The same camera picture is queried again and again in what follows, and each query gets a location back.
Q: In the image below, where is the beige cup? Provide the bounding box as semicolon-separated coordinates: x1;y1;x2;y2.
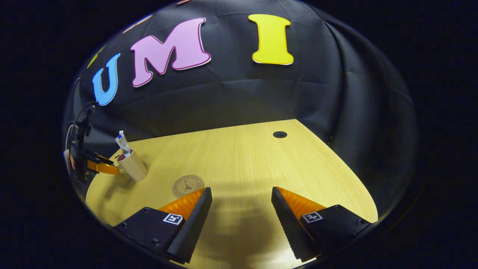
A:
114;149;149;182

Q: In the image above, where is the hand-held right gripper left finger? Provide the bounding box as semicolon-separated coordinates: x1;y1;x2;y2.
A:
114;187;212;264

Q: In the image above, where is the wooden desktop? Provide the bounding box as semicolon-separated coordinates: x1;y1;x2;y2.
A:
85;119;378;269

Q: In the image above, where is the black backdrop cloth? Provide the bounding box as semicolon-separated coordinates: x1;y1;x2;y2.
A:
63;0;417;217

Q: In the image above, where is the white toothpaste tube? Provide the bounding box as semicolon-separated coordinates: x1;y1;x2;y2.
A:
115;130;132;157

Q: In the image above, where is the round wooden coaster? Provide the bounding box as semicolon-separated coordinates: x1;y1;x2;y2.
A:
172;174;205;198

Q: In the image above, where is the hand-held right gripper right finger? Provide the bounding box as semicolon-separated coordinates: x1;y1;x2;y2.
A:
271;186;372;262

